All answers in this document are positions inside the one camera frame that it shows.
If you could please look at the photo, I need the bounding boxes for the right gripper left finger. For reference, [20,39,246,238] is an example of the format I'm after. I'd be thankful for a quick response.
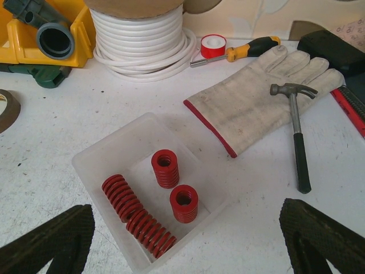
[1,204,95,273]

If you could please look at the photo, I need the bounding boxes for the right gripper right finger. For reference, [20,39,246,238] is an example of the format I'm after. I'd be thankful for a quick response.
[279,198,364,273]

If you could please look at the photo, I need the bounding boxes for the large red spring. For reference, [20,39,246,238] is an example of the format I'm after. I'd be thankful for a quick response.
[102,174,177,259]

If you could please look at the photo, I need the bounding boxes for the clear plastic spring tray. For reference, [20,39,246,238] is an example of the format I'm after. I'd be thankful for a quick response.
[72,112,230,273]

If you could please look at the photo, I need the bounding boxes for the short red spring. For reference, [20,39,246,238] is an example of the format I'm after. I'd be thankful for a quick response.
[169,184,199,224]
[151,149,180,189]

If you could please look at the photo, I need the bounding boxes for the small claw hammer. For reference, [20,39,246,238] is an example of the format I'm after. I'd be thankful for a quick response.
[270,83,318,194]

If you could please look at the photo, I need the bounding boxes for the brown tape roll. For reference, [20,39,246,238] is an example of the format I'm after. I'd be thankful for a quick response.
[0,89,21,133]

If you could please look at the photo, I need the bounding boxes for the white work glove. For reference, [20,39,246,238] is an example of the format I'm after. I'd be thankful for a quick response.
[184,45,344,158]

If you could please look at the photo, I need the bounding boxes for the green clamp tool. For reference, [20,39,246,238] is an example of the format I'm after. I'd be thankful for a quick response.
[1,63,72,88]

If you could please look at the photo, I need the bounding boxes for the yellow storage bin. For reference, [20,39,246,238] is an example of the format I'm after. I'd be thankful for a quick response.
[0,1,19,64]
[1,1,96,68]

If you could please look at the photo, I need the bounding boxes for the yellow black bit driver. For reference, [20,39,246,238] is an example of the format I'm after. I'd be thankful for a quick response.
[190,36,281,68]

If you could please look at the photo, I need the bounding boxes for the grey pipe fitting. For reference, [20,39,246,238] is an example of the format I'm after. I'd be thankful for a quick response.
[3,0,75,60]

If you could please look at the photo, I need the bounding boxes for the red white tape roll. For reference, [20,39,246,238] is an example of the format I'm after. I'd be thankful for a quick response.
[200,34,226,59]

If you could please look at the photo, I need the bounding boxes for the white cable spool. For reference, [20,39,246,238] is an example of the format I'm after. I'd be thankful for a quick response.
[90,1,197,83]

